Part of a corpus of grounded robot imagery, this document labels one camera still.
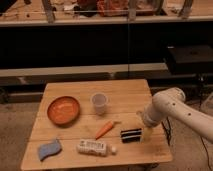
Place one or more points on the orange ceramic bowl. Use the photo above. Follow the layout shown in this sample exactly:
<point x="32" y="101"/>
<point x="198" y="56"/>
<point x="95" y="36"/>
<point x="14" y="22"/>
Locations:
<point x="63" y="110"/>

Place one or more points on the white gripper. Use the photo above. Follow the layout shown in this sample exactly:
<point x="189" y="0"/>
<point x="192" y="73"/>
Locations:
<point x="146" y="117"/>

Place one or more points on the orange toy carrot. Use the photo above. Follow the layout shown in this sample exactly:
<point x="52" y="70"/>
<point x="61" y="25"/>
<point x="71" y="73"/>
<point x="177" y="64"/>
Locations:
<point x="107" y="127"/>

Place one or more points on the black box on shelf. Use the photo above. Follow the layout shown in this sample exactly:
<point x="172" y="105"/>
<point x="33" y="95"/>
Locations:
<point x="190" y="59"/>

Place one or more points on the orange clutter on shelf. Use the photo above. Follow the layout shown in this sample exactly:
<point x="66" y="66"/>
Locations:
<point x="112" y="7"/>

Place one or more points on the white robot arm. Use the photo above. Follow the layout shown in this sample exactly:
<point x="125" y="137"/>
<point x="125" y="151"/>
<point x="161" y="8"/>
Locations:
<point x="171" y="102"/>

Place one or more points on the translucent white cup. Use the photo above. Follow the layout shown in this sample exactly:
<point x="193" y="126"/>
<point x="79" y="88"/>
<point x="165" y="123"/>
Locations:
<point x="99" y="102"/>

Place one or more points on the blue sponge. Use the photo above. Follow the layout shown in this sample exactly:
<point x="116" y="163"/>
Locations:
<point x="49" y="149"/>

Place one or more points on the white glue bottle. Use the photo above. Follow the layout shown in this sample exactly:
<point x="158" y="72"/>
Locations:
<point x="97" y="148"/>

